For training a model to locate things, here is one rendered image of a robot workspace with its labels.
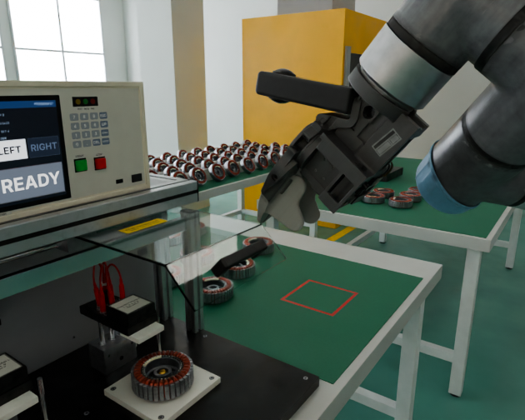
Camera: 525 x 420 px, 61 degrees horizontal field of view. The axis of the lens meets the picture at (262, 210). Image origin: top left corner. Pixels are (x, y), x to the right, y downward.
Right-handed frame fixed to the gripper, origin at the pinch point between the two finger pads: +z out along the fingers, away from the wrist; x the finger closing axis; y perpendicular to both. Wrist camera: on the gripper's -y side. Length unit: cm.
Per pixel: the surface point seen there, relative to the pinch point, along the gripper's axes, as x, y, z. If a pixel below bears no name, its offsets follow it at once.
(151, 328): 5.9, -4.4, 40.8
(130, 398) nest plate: -1.1, 3.1, 47.4
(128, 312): 2.8, -8.5, 39.0
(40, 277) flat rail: -9.8, -18.3, 33.7
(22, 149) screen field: -7.9, -33.3, 20.7
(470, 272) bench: 142, 39, 43
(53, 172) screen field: -3.5, -30.6, 24.0
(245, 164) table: 188, -91, 120
